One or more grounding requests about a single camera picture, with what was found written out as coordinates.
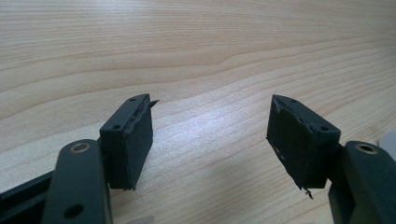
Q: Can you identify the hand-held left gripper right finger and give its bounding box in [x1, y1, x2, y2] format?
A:
[265, 94, 342, 201]

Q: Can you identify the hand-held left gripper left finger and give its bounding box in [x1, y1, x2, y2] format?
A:
[99, 93, 161, 191]

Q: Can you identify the pale grey object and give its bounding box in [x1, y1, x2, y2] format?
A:
[378, 130, 396, 154]

